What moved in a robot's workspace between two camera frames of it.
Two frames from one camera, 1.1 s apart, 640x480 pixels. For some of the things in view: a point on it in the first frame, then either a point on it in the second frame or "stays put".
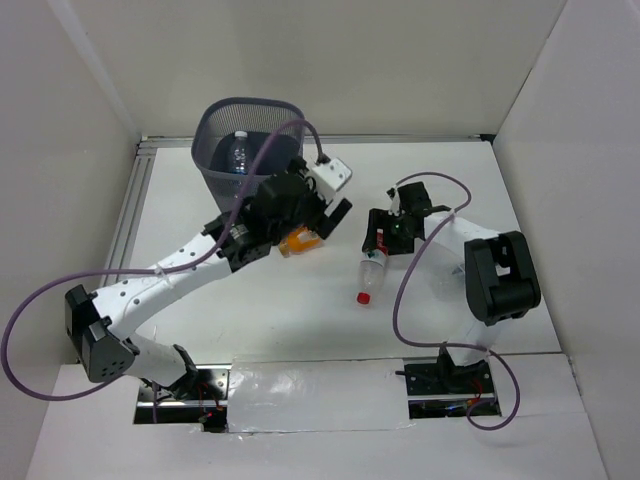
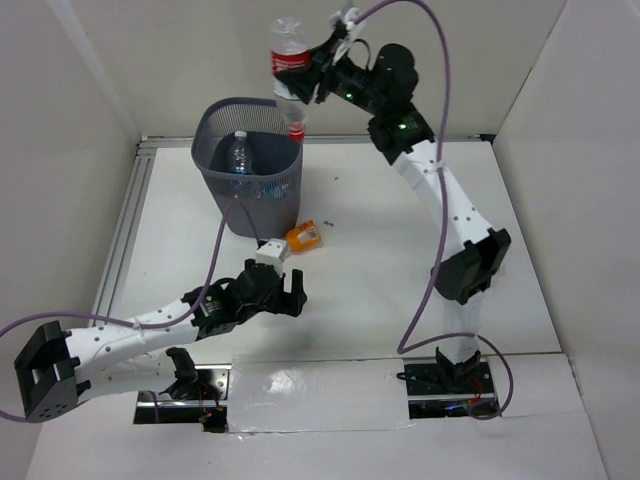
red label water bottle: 372,269 -> 289,52
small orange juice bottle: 299,240 stays put
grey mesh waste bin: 230,137 stays put
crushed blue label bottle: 240,153 stays put
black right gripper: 379,218 -> 302,83
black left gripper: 310,212 -> 279,292
